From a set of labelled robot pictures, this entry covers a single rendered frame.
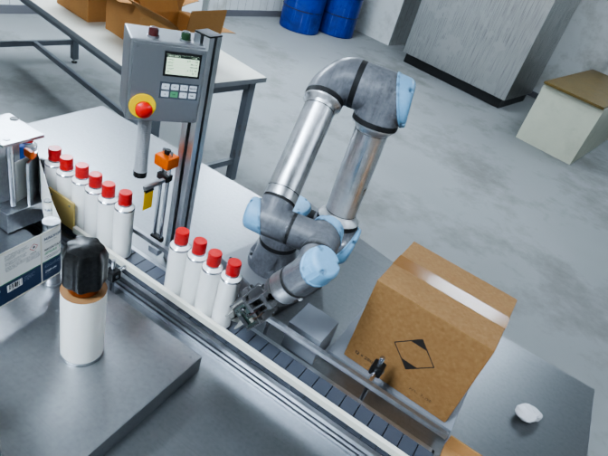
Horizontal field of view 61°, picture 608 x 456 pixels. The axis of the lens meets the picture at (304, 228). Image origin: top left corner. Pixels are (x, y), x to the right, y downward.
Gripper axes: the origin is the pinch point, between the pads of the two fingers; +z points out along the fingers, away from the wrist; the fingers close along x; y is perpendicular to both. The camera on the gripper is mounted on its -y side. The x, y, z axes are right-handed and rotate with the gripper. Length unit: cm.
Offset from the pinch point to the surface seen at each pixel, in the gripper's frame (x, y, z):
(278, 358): 14.5, -1.0, -2.1
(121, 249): -31.5, 1.8, 20.0
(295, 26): -234, -571, 232
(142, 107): -51, 1, -17
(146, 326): -10.9, 13.8, 12.6
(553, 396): 73, -51, -30
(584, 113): 72, -539, 2
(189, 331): -3.5, 5.9, 11.0
